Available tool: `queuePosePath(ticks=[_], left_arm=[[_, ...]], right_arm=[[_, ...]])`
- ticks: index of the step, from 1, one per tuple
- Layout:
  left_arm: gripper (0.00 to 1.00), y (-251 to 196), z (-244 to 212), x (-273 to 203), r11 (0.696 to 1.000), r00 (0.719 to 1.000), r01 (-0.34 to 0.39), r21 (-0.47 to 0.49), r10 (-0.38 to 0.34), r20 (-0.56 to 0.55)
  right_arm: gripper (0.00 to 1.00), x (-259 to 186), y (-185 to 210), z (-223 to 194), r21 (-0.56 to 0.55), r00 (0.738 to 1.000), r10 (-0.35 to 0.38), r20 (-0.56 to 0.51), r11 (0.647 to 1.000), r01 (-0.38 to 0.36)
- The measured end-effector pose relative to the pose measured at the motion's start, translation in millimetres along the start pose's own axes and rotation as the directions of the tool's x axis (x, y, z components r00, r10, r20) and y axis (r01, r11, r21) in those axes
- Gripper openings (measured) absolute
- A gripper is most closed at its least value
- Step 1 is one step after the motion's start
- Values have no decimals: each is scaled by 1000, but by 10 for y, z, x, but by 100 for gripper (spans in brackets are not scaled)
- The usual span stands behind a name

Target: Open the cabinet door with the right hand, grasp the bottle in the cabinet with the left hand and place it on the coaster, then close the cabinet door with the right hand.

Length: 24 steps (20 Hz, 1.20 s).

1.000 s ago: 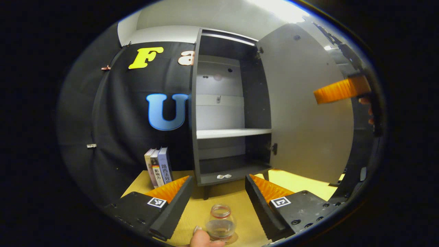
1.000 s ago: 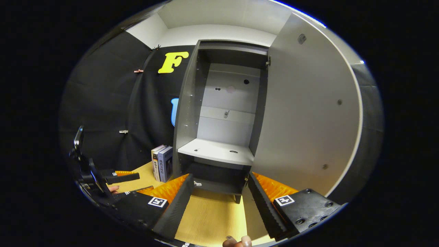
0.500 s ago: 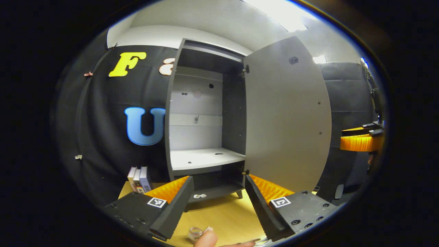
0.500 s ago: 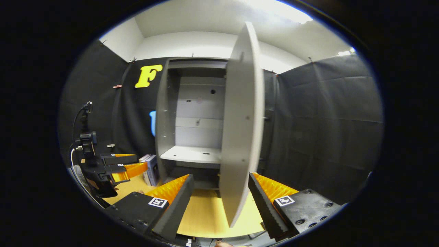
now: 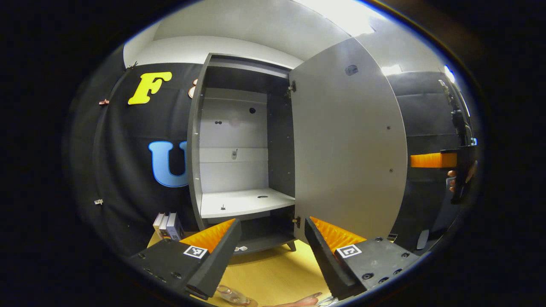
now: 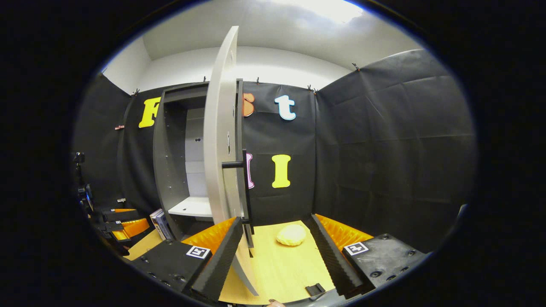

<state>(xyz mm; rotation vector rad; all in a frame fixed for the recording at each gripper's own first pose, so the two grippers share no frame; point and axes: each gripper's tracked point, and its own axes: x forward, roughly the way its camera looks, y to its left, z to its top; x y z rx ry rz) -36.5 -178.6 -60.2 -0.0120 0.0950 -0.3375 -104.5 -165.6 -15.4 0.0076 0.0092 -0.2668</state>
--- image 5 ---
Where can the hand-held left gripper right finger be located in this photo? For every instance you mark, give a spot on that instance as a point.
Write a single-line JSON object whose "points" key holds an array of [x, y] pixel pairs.
{"points": [[322, 260]]}

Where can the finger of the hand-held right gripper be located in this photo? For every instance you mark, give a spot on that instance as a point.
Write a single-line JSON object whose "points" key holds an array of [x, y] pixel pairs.
{"points": [[431, 160]]}

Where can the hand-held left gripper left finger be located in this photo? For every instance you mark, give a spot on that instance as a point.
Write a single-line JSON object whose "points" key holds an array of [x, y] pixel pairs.
{"points": [[222, 260]]}

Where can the clear glass bottle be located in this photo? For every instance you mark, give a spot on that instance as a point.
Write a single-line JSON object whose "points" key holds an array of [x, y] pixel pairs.
{"points": [[230, 294]]}

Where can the round brown coaster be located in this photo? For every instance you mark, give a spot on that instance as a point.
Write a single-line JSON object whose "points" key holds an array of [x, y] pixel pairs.
{"points": [[254, 302]]}

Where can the dark grey cabinet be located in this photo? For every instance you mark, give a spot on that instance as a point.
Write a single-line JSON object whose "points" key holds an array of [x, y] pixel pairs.
{"points": [[234, 200]]}

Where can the beige cabinet door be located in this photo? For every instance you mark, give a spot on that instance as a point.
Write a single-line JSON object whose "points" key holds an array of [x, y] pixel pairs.
{"points": [[349, 149]]}

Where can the small ceiling light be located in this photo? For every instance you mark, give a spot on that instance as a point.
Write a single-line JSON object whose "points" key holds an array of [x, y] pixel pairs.
{"points": [[448, 74], [391, 70]]}

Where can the black backdrop cloth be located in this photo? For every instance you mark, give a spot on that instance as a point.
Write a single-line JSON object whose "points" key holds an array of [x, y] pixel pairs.
{"points": [[128, 149]]}

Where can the long ceiling light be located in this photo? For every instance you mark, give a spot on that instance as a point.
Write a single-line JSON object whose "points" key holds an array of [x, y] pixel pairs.
{"points": [[341, 15]]}

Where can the black cloth clip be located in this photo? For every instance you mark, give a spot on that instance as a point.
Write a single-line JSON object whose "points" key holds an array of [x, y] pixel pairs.
{"points": [[132, 65]]}

